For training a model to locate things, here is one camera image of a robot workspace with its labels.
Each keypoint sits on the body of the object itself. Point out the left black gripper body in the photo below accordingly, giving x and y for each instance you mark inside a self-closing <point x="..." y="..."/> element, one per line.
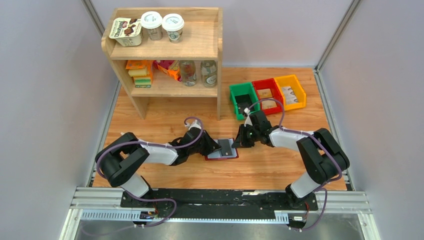
<point x="195" y="150"/>

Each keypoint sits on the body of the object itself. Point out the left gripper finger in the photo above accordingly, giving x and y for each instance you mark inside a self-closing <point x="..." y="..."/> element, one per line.
<point x="206" y="152"/>
<point x="209" y="144"/>

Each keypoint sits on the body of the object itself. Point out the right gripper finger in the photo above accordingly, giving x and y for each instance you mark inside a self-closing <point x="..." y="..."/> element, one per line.
<point x="239" y="141"/>
<point x="248" y="139"/>

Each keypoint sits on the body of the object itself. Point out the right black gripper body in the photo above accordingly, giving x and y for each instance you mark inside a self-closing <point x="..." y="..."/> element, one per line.
<point x="249" y="128"/>

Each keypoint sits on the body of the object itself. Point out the red leather card holder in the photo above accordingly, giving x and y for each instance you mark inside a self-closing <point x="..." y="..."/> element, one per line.
<point x="217" y="155"/>

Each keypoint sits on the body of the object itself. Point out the dark credit card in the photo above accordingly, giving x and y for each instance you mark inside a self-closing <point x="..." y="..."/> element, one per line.
<point x="226" y="149"/>
<point x="243" y="101"/>

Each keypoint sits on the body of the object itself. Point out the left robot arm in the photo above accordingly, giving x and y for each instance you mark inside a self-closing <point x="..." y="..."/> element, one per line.
<point x="118" y="162"/>

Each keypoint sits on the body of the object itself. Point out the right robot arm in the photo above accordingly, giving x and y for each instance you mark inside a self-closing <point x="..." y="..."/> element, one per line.
<point x="323" y="158"/>

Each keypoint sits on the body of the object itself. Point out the cardboard pieces in red bin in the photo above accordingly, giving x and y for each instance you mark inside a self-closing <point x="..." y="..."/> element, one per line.
<point x="266" y="95"/>

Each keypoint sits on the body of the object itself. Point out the red plastic bin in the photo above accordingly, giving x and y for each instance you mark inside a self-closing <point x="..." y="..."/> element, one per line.
<point x="269" y="83"/>

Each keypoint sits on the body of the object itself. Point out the green plastic bin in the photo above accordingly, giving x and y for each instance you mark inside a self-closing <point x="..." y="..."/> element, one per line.
<point x="239" y="89"/>

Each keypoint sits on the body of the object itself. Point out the white packet in yellow bin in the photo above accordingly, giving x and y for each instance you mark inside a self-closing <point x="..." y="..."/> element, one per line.
<point x="289" y="95"/>

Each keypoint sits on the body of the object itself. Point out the yellow plastic bin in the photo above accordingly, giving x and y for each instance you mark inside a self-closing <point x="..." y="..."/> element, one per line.
<point x="294" y="83"/>

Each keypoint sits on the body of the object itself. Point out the left clear glass bottle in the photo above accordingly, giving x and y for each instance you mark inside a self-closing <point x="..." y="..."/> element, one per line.
<point x="188" y="72"/>

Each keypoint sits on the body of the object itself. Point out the clear glass bottle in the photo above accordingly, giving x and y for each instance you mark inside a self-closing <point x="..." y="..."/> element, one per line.
<point x="188" y="72"/>
<point x="209" y="74"/>

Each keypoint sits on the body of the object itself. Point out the right clear glass bottle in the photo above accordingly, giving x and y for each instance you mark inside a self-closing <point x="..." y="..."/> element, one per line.
<point x="209" y="74"/>

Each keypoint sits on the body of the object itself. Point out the orange snack box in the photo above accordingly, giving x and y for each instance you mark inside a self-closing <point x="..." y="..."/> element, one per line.
<point x="169" y="67"/>

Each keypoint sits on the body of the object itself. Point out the wooden two-tier shelf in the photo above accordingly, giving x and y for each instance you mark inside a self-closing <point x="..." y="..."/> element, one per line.
<point x="202" y="40"/>

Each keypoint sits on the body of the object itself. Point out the right white-lidded paper cup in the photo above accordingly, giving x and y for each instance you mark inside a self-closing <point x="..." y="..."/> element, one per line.
<point x="173" y="24"/>

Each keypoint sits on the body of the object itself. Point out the white-lidded paper cup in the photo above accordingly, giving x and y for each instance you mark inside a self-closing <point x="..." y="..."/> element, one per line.
<point x="173" y="24"/>
<point x="152" y="22"/>

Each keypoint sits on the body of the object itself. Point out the left white-lidded paper cup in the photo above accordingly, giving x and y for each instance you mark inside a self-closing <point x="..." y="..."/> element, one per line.
<point x="152" y="22"/>

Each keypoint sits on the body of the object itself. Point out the Chobani yogurt tub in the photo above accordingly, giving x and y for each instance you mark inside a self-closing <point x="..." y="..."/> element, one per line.
<point x="126" y="31"/>

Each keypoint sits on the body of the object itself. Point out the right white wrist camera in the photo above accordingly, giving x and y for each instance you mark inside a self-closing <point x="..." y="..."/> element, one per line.
<point x="248" y="121"/>

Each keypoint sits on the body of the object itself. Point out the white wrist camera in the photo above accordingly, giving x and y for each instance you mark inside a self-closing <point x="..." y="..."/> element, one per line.
<point x="197" y="124"/>
<point x="248" y="121"/>

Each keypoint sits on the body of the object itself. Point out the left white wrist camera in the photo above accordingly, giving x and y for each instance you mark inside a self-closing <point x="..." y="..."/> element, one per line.
<point x="197" y="124"/>

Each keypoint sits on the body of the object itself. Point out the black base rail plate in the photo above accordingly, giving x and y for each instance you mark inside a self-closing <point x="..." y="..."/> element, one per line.
<point x="220" y="204"/>

